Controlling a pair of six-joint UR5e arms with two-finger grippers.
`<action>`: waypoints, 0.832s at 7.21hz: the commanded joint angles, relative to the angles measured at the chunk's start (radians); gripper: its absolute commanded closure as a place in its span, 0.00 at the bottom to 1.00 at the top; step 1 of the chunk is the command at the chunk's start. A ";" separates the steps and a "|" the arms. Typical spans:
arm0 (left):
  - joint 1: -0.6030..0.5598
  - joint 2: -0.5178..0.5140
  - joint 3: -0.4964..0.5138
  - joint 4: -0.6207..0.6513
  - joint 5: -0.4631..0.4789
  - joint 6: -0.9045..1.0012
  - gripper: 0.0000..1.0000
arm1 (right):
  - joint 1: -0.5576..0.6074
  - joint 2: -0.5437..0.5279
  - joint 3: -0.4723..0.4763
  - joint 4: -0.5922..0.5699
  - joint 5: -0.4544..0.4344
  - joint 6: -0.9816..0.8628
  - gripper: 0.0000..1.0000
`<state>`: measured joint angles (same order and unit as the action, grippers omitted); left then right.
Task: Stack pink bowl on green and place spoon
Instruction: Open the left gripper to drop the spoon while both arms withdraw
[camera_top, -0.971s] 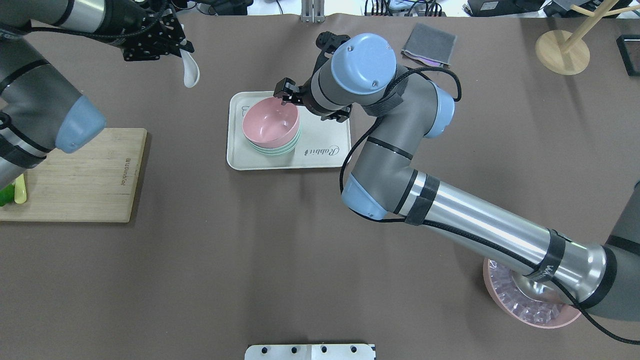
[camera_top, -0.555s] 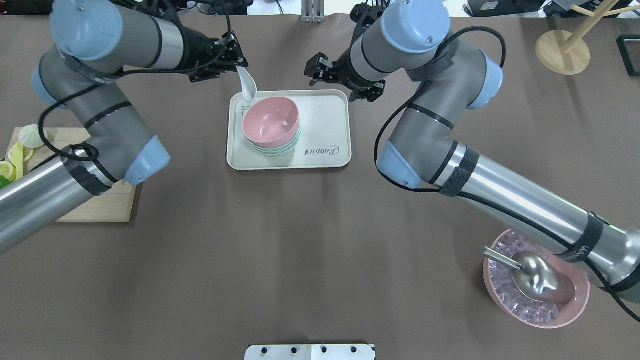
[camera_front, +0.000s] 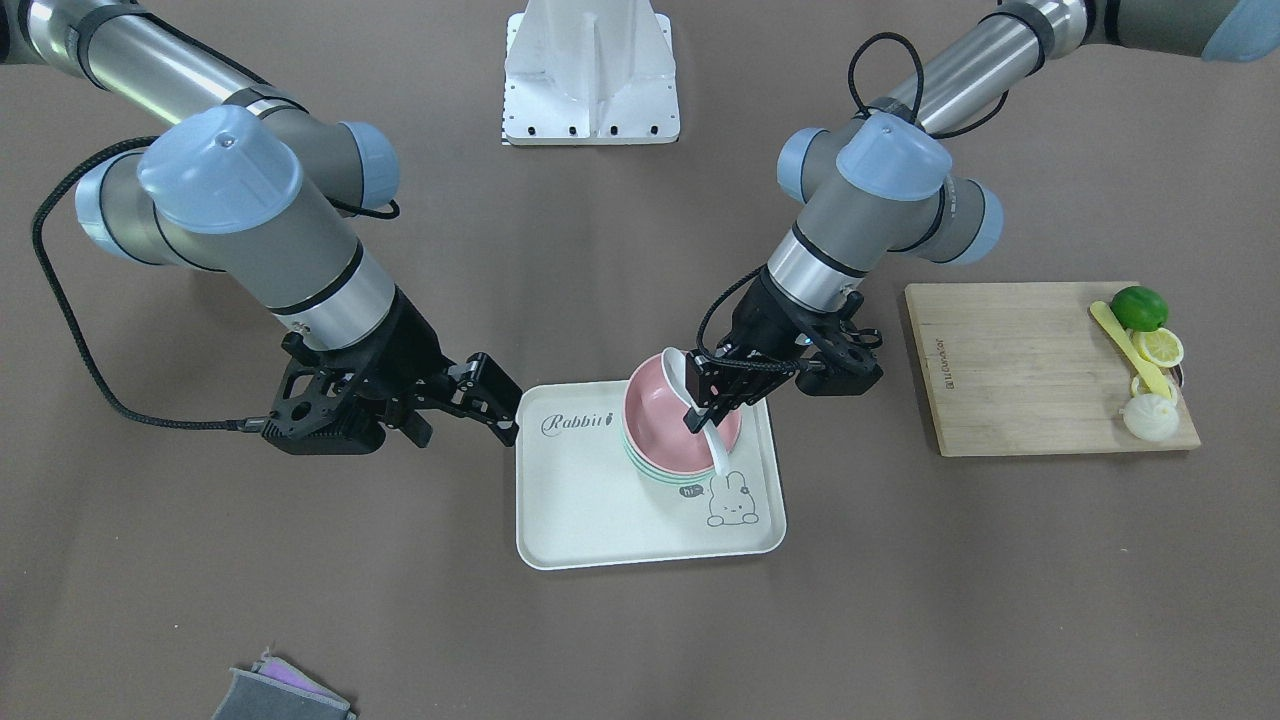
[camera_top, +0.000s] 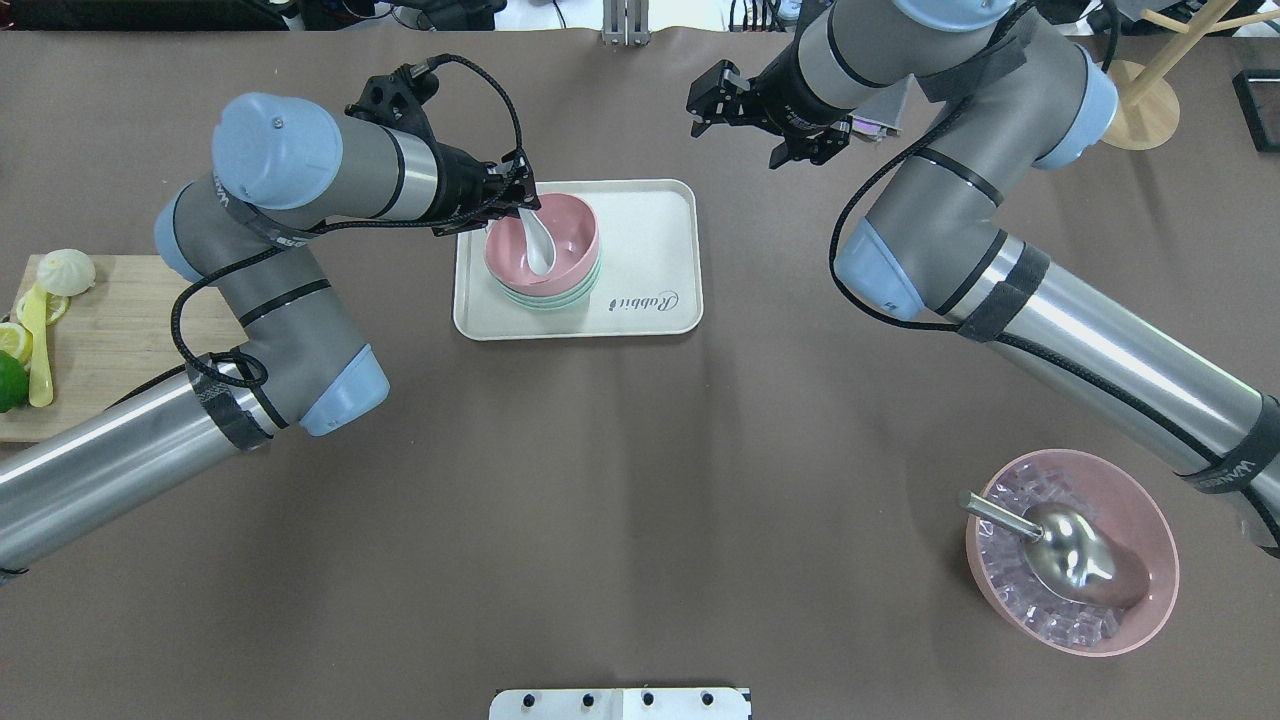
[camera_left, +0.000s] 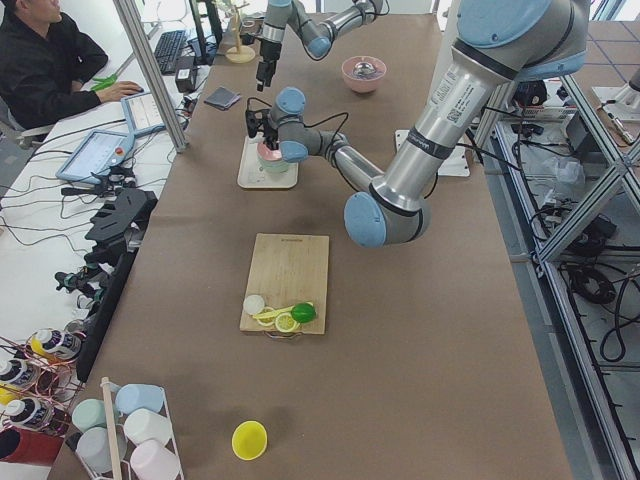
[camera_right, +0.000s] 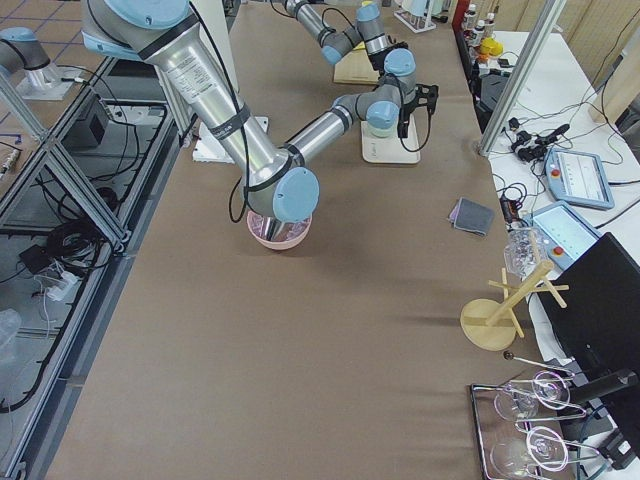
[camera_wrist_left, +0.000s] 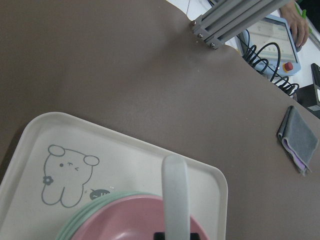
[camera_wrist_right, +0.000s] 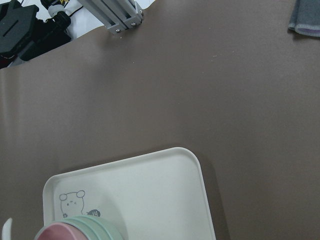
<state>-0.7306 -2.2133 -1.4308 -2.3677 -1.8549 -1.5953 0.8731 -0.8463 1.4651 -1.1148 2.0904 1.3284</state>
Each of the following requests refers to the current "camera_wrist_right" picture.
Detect white ceramic spoon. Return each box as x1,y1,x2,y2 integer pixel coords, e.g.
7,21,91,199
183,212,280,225
1,217,13,240

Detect white rabbit tray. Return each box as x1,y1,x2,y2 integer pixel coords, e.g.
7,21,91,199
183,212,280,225
42,147,216,240

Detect pink bowl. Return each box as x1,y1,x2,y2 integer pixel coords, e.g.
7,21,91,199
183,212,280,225
34,222,88,240

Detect black tool stand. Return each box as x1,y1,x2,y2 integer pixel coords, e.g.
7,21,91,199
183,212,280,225
0,0,71,69

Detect green bowl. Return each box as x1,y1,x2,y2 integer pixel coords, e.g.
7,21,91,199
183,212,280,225
61,215,124,240

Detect grey and purple cloths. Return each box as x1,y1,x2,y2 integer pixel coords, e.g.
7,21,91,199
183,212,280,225
288,0,320,38

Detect aluminium frame post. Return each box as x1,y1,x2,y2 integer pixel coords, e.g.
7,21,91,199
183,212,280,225
80,0,143,34

